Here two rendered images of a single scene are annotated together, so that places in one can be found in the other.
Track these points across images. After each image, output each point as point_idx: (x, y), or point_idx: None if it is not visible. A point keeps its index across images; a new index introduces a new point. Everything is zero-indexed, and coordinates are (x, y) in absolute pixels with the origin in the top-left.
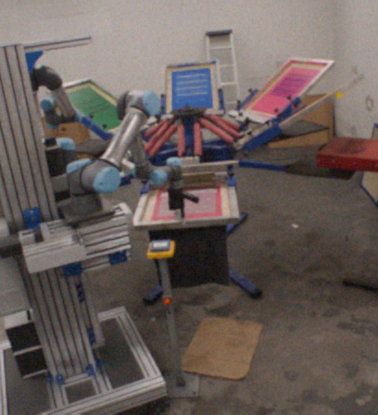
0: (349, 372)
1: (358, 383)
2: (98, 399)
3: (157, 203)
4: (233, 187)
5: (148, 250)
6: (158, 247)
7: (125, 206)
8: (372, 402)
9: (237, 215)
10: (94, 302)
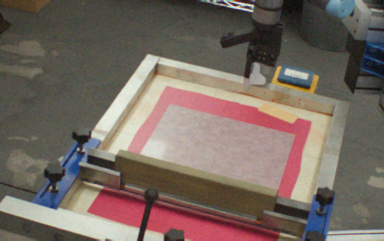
0: None
1: None
2: (375, 237)
3: (288, 180)
4: (92, 136)
5: (315, 81)
6: (299, 69)
7: (359, 4)
8: None
9: (147, 58)
10: None
